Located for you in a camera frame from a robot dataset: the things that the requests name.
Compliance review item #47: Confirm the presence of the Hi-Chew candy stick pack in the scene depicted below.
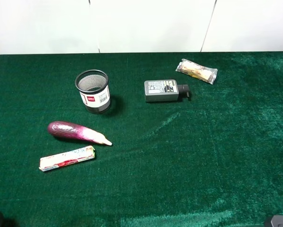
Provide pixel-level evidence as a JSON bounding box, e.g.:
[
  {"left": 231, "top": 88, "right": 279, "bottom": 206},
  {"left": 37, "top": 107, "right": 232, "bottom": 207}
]
[{"left": 39, "top": 146, "right": 95, "bottom": 172}]

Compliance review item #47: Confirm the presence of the grey pump bottle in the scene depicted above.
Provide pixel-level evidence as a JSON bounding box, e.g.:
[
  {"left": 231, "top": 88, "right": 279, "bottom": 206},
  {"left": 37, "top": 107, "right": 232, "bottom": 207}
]
[{"left": 144, "top": 79, "right": 191, "bottom": 103}]

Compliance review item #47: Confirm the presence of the black mesh pen holder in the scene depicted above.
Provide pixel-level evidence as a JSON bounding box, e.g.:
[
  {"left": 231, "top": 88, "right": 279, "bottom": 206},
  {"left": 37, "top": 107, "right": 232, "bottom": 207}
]
[{"left": 75, "top": 70, "right": 111, "bottom": 114}]

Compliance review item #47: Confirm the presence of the clear wrapped snack packet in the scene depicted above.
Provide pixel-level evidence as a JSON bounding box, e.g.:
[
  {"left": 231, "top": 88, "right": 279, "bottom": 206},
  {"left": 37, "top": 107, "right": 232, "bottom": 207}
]
[{"left": 176, "top": 59, "right": 218, "bottom": 85}]

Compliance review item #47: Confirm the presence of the purple toy eggplant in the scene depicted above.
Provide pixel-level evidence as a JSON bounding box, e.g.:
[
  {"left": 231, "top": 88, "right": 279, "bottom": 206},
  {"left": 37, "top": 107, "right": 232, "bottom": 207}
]
[{"left": 47, "top": 121, "right": 112, "bottom": 146}]

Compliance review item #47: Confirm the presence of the grey robot part bottom right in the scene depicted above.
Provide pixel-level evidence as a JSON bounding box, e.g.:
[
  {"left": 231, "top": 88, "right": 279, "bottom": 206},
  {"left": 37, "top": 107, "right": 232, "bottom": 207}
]
[{"left": 264, "top": 215, "right": 283, "bottom": 227}]

